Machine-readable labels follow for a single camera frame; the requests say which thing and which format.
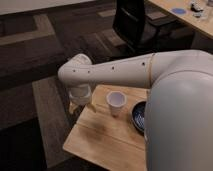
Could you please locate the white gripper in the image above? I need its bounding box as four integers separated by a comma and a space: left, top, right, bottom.
69, 84, 96, 114

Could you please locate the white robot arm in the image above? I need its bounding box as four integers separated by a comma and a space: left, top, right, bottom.
58, 50, 213, 171

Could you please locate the dark blue ceramic bowl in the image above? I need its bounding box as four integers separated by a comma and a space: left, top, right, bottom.
131, 101, 146, 134

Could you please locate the black office chair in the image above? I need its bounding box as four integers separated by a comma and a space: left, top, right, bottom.
113, 0, 194, 53

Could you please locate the blue round coaster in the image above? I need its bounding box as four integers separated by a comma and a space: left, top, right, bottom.
171, 8, 186, 15

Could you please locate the light wooden desk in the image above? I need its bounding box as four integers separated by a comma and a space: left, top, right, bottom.
148, 0, 213, 39

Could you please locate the small grey object on desk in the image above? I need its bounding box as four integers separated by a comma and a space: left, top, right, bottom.
193, 13, 202, 18

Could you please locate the small white gadget on desk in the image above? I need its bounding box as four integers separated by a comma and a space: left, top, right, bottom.
190, 1, 202, 12

